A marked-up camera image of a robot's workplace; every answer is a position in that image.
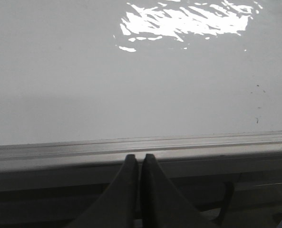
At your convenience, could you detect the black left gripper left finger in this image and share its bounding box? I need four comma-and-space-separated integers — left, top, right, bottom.
66, 154, 139, 228

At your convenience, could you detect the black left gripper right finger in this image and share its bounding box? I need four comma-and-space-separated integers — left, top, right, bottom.
140, 154, 217, 228

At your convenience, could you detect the dark framed panel below board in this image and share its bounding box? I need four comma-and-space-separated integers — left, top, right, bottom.
0, 170, 282, 228

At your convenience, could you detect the white whiteboard with aluminium frame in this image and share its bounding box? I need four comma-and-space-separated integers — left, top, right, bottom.
0, 0, 282, 172

